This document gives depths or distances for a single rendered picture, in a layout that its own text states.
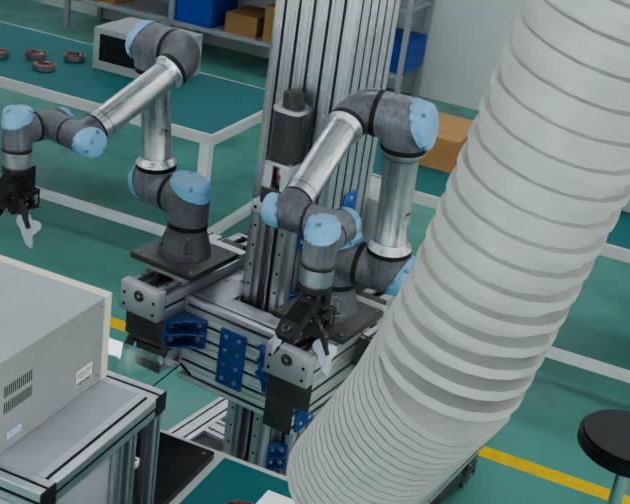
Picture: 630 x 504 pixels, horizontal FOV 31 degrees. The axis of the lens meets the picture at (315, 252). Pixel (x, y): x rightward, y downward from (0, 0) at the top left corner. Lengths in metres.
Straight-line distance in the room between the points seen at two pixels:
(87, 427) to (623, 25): 1.60
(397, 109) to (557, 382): 2.67
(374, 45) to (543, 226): 2.11
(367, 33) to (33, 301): 1.21
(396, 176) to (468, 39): 6.29
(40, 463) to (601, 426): 2.08
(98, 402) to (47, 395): 0.14
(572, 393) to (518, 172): 4.12
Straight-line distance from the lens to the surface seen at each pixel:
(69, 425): 2.32
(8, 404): 2.20
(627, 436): 3.76
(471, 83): 9.07
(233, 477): 2.84
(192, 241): 3.20
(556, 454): 4.64
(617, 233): 4.86
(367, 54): 3.07
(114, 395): 2.42
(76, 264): 5.57
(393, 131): 2.71
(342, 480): 1.31
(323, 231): 2.36
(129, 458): 2.44
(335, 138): 2.65
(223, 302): 3.22
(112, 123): 2.88
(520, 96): 1.00
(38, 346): 2.22
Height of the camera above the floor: 2.40
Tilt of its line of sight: 24 degrees down
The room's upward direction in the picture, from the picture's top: 8 degrees clockwise
